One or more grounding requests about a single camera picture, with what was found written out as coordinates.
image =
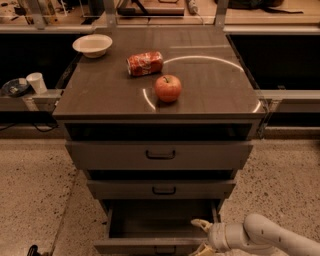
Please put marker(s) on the red soda can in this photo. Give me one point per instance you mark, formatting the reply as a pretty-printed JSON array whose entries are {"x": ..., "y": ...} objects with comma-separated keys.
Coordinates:
[{"x": 145, "y": 63}]

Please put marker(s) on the grey bottom drawer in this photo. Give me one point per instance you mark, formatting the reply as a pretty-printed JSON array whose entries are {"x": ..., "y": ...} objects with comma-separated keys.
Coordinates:
[{"x": 155, "y": 227}]

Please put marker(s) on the black object bottom left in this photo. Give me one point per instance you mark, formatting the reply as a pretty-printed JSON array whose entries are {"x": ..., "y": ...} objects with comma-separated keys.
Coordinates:
[{"x": 33, "y": 251}]

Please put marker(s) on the white bowl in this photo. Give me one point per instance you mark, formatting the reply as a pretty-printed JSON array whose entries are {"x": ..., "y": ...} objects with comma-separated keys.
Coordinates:
[{"x": 92, "y": 46}]

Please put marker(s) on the dark plate with items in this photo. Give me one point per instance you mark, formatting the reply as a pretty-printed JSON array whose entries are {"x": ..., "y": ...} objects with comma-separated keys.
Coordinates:
[{"x": 15, "y": 87}]

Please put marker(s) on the grey drawer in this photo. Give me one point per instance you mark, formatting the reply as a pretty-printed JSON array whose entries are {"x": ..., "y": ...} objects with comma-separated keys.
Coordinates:
[
  {"x": 96, "y": 155},
  {"x": 160, "y": 184},
  {"x": 155, "y": 227}
]

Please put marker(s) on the grey drawer cabinet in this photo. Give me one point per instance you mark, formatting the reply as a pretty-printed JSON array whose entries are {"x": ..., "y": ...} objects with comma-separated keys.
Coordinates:
[{"x": 103, "y": 102}]

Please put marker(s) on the white foam cup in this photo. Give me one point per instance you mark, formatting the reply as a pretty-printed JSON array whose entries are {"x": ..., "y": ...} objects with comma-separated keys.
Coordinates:
[{"x": 37, "y": 82}]

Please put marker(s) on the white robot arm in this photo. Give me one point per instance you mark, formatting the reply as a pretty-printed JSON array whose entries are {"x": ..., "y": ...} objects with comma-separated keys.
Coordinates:
[{"x": 255, "y": 235}]

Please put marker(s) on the red apple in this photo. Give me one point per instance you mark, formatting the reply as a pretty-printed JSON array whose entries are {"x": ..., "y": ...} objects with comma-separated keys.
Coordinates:
[{"x": 168, "y": 88}]

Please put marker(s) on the grey top drawer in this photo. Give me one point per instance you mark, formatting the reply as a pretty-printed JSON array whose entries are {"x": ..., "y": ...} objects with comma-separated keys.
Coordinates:
[{"x": 96, "y": 155}]

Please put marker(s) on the grey middle drawer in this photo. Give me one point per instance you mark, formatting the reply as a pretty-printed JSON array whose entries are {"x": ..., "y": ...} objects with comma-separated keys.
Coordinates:
[{"x": 160, "y": 184}]

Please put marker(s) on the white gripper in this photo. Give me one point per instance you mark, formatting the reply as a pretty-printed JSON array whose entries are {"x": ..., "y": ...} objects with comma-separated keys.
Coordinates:
[{"x": 214, "y": 234}]

